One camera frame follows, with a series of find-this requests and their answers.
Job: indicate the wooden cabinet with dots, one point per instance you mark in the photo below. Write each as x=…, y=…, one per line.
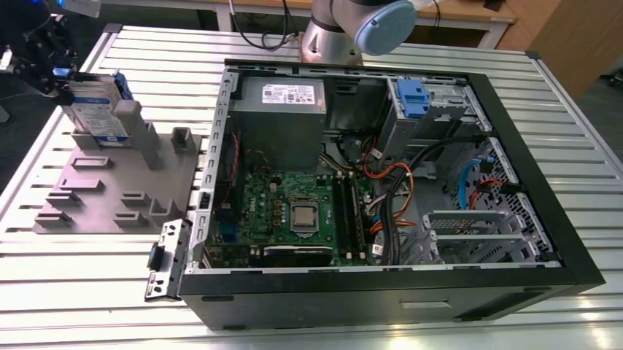
x=573, y=43

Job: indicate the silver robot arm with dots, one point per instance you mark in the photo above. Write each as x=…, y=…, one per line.
x=331, y=40

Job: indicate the CPU socket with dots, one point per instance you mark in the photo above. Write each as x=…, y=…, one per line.
x=305, y=233

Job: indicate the wooden desk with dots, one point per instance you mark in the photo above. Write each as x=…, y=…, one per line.
x=472, y=11

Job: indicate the grey parts rack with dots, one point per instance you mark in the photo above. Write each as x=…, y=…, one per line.
x=112, y=182

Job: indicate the blue drive cage latch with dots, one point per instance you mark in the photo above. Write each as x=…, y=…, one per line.
x=411, y=98

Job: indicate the black PC case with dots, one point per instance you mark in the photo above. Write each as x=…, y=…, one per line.
x=340, y=302

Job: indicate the RAM stick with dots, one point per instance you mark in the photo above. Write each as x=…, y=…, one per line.
x=357, y=222

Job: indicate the black graphics card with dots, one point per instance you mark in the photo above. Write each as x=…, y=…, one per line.
x=296, y=257

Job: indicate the grey power supply unit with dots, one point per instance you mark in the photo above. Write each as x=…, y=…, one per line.
x=277, y=135

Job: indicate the silver CPU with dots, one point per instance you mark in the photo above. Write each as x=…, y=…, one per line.
x=305, y=216

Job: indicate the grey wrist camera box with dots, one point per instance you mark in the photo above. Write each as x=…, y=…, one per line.
x=84, y=7

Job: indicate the metal disk bay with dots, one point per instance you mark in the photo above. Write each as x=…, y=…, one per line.
x=479, y=237

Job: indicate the hard disk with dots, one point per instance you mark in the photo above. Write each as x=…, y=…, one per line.
x=92, y=113

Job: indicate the green motherboard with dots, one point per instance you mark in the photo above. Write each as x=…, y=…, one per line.
x=264, y=233

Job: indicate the metal drive cage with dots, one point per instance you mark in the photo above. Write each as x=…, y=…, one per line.
x=404, y=135

